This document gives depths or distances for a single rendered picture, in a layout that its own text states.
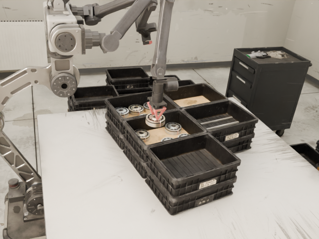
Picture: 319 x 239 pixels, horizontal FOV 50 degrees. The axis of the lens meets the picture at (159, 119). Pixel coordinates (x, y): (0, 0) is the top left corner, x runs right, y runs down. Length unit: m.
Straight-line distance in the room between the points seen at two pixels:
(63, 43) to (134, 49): 3.50
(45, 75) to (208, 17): 3.67
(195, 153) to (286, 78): 1.84
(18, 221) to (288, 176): 1.69
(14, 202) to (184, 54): 3.61
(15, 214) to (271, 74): 2.48
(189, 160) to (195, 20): 3.60
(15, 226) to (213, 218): 1.25
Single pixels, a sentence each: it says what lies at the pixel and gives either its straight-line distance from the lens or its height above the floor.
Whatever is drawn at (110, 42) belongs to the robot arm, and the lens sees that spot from 1.62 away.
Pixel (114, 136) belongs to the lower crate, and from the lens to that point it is 2.22.
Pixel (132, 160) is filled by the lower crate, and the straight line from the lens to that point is 2.02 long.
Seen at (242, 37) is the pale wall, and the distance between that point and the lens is 5.76.
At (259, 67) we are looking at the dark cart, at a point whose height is 0.86.
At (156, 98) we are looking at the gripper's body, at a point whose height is 1.17.
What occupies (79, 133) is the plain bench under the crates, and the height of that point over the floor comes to 0.70.
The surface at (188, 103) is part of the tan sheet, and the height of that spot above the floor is 0.83.
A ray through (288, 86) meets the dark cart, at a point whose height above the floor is 0.64.
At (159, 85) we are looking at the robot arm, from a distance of 1.70.
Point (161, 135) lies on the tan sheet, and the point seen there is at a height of 0.83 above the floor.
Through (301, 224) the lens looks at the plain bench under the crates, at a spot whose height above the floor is 0.70.
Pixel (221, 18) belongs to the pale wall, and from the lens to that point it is 5.46.
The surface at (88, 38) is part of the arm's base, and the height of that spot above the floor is 1.47.
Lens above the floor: 1.93
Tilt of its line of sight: 29 degrees down
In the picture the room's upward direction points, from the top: 5 degrees clockwise
